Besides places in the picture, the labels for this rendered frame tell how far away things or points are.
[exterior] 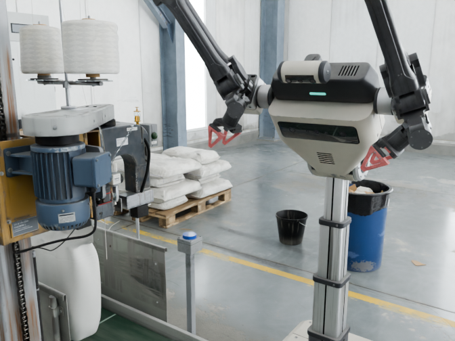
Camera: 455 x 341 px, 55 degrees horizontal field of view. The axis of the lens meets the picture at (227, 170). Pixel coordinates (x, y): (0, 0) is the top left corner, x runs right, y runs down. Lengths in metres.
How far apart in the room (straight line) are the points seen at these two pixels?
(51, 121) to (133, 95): 5.95
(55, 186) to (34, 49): 0.50
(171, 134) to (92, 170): 6.44
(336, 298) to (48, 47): 1.44
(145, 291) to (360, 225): 1.85
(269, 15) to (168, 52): 3.35
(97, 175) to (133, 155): 0.46
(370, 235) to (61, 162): 2.69
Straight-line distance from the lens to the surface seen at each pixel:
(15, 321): 1.67
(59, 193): 1.33
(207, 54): 1.48
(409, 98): 1.23
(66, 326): 1.85
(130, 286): 2.35
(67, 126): 1.28
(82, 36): 1.37
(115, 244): 2.33
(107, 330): 2.20
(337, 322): 1.99
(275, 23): 10.18
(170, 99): 7.62
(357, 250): 3.59
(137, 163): 1.75
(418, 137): 1.19
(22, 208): 1.49
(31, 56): 1.60
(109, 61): 1.38
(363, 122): 1.49
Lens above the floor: 1.54
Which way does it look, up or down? 13 degrees down
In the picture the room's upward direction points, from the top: straight up
